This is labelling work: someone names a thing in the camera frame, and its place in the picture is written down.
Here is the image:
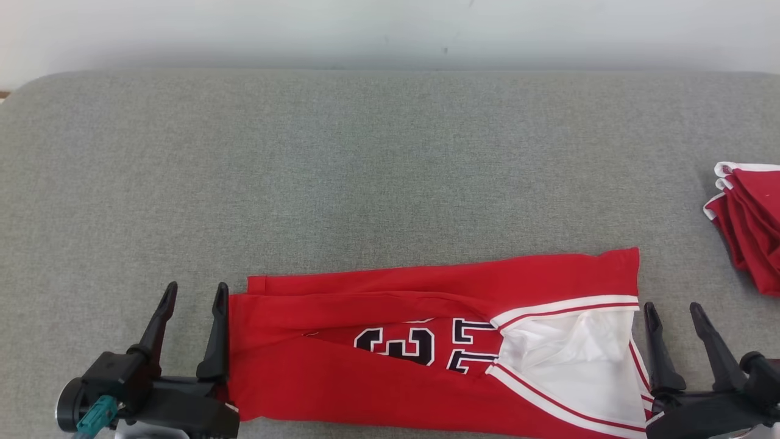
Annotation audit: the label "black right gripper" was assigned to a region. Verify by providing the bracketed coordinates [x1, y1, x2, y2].
[643, 302, 780, 439]

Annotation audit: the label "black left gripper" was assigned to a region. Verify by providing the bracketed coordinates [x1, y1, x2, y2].
[126, 281, 240, 439]

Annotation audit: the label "red basketball jersey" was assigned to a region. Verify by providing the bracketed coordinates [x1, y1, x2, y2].
[227, 247, 656, 439]

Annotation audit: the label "stack of red jerseys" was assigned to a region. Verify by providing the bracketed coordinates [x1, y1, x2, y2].
[703, 162, 780, 298]

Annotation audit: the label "left black cable teal plug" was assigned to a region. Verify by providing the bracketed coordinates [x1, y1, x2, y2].
[74, 395, 118, 439]

